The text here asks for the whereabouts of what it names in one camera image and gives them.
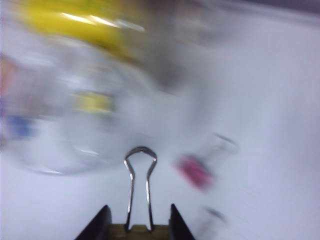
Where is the clear bottle yellow label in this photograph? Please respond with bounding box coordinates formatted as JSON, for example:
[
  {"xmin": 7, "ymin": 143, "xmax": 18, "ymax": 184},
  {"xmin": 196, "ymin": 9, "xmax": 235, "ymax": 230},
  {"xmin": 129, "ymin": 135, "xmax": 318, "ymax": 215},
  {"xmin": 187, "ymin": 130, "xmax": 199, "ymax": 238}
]
[{"xmin": 14, "ymin": 0, "xmax": 151, "ymax": 63}]

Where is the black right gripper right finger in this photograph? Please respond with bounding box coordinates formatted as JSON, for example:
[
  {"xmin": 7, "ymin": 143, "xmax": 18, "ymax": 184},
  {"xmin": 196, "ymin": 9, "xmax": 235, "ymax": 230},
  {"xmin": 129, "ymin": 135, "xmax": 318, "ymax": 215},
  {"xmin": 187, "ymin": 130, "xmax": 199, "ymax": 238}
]
[{"xmin": 169, "ymin": 203, "xmax": 196, "ymax": 240}]

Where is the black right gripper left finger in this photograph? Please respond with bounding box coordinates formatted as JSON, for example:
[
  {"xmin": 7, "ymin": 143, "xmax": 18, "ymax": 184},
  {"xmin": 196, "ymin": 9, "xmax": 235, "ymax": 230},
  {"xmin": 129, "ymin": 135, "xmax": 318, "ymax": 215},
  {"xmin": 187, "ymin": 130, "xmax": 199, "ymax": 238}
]
[{"xmin": 74, "ymin": 204, "xmax": 112, "ymax": 240}]

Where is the clear plastic jar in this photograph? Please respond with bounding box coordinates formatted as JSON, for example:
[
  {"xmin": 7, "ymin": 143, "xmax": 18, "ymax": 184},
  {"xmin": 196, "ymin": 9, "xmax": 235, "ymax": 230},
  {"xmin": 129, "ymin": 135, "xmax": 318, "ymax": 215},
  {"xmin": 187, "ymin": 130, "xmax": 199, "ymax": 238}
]
[{"xmin": 0, "ymin": 34, "xmax": 161, "ymax": 176}]

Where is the white raised desk board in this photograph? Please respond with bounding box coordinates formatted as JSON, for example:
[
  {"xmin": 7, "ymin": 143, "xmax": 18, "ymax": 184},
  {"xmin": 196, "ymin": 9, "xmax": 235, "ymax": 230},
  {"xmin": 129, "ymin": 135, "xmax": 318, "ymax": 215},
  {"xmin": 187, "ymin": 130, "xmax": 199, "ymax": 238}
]
[{"xmin": 0, "ymin": 0, "xmax": 320, "ymax": 240}]

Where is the pink binder clip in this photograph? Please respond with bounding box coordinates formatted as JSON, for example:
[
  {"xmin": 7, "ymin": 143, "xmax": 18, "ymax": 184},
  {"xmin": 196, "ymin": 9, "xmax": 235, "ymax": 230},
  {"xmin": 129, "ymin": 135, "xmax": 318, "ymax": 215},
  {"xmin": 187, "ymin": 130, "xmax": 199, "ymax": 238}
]
[{"xmin": 174, "ymin": 133, "xmax": 238, "ymax": 191}]

